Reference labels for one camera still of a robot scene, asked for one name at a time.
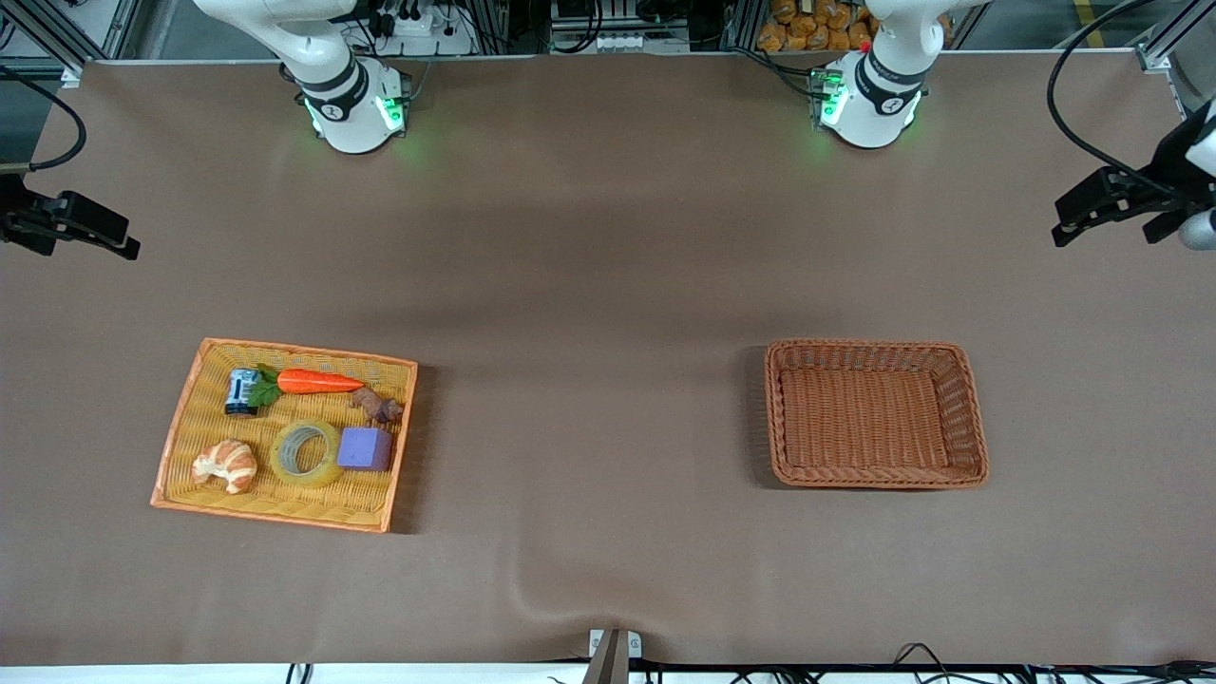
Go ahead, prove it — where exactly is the yellow tape roll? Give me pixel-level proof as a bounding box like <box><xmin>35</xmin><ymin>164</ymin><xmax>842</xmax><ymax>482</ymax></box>
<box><xmin>270</xmin><ymin>419</ymin><xmax>344</xmax><ymax>489</ymax></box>

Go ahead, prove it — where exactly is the small blue can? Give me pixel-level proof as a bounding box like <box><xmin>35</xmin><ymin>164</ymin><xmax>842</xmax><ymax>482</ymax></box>
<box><xmin>224</xmin><ymin>368</ymin><xmax>260</xmax><ymax>417</ymax></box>

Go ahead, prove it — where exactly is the toy croissant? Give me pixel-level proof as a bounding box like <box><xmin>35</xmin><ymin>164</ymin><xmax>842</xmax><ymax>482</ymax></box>
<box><xmin>192</xmin><ymin>438</ymin><xmax>258</xmax><ymax>495</ymax></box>

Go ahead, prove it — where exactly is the orange toy carrot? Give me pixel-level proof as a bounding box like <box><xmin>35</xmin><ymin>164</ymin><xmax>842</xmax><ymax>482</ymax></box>
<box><xmin>249</xmin><ymin>364</ymin><xmax>367</xmax><ymax>409</ymax></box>

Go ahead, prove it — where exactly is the brown wicker basket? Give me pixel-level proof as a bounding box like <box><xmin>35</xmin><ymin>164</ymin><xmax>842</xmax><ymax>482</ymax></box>
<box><xmin>765</xmin><ymin>339</ymin><xmax>991</xmax><ymax>491</ymax></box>

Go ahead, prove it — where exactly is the brown toy figure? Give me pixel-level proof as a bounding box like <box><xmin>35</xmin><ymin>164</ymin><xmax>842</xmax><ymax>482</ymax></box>
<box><xmin>349</xmin><ymin>387</ymin><xmax>405</xmax><ymax>425</ymax></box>

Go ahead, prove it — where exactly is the orange woven tray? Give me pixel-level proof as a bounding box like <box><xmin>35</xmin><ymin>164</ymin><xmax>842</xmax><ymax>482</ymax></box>
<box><xmin>150</xmin><ymin>337</ymin><xmax>419</xmax><ymax>534</ymax></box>

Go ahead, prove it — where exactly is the purple foam block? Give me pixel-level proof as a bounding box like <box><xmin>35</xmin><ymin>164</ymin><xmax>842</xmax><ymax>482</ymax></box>
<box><xmin>336</xmin><ymin>427</ymin><xmax>394</xmax><ymax>473</ymax></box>

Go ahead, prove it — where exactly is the bag of orange buns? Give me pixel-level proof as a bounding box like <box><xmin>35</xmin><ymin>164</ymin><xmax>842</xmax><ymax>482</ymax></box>
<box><xmin>757</xmin><ymin>0</ymin><xmax>877</xmax><ymax>53</ymax></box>

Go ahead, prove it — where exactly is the white power strip with plugs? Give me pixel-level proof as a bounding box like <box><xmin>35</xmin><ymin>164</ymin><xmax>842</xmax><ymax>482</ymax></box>
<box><xmin>366</xmin><ymin>0</ymin><xmax>476</xmax><ymax>56</ymax></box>

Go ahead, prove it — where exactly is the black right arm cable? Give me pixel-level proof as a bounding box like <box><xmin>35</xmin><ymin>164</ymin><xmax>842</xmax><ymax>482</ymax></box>
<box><xmin>0</xmin><ymin>65</ymin><xmax>88</xmax><ymax>174</ymax></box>

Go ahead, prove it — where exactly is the aluminium frame profile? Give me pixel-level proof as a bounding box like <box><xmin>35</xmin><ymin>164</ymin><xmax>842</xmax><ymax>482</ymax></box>
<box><xmin>0</xmin><ymin>0</ymin><xmax>143</xmax><ymax>75</ymax></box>
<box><xmin>1135</xmin><ymin>0</ymin><xmax>1216</xmax><ymax>73</ymax></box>

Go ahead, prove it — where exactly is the metal table bracket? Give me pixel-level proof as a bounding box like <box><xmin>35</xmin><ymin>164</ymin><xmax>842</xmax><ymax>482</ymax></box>
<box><xmin>587</xmin><ymin>628</ymin><xmax>643</xmax><ymax>684</ymax></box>

